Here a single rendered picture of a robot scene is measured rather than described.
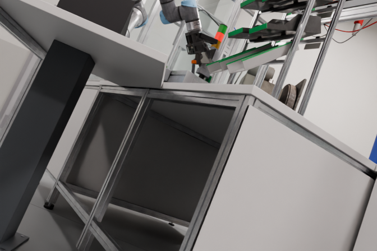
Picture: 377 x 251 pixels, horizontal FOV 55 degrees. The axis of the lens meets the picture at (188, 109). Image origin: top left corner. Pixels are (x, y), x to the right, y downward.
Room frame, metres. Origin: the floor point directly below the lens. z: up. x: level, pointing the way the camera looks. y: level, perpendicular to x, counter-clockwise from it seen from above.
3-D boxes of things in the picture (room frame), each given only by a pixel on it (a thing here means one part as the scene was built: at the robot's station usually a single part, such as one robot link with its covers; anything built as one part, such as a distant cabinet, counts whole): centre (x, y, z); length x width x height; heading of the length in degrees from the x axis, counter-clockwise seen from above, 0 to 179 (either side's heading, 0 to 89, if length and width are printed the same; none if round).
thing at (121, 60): (1.55, 0.50, 0.84); 0.90 x 0.70 x 0.03; 3
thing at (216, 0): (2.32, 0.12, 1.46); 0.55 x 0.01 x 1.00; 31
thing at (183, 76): (1.99, 0.28, 0.91); 0.89 x 0.06 x 0.11; 31
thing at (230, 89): (2.05, -0.38, 0.85); 1.50 x 1.41 x 0.03; 31
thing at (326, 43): (1.58, -0.29, 1.26); 0.36 x 0.21 x 0.80; 31
